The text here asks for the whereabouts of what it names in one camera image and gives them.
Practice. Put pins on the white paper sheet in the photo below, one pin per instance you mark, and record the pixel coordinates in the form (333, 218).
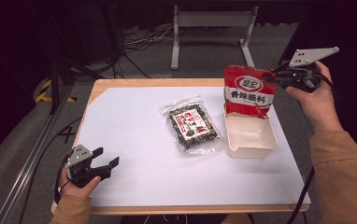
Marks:
(136, 124)

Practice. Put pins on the wooden table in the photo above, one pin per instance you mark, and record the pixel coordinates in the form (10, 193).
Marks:
(167, 82)

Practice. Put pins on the white metal stand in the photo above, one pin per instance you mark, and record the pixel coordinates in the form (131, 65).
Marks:
(214, 19)

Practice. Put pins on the clear packet of dark seaweed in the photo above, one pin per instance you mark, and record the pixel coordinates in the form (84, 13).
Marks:
(190, 126)

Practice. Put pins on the person's left hand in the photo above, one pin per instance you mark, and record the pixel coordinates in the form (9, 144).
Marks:
(77, 189)

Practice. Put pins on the red and white seasoning packet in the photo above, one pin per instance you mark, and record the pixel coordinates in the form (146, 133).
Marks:
(248, 90)

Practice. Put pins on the person's right hand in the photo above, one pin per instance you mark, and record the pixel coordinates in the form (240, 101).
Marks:
(317, 102)

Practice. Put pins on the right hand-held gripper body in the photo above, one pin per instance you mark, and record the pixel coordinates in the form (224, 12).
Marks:
(307, 68)

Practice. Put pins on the yellow and black floor tape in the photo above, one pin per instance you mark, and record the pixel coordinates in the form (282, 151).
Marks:
(44, 88)

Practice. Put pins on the white plastic container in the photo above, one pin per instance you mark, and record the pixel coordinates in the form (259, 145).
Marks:
(249, 138)

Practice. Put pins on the aluminium rail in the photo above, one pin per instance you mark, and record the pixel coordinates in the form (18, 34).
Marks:
(27, 168)

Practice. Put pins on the black metal stand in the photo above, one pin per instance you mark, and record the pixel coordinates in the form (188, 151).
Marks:
(284, 56)
(54, 84)

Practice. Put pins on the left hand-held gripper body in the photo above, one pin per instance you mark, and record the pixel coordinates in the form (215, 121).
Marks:
(80, 165)

